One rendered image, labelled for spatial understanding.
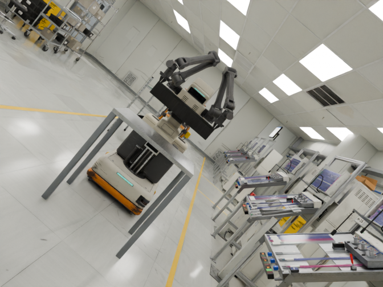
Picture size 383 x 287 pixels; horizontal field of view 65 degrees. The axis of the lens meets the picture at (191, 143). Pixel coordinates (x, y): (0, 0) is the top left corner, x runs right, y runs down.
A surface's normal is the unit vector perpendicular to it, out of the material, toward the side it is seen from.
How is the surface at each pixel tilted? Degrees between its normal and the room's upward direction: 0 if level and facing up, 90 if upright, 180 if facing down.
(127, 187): 90
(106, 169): 90
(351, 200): 90
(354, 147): 90
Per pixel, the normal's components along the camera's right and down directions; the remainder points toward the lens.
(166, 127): -0.10, 0.22
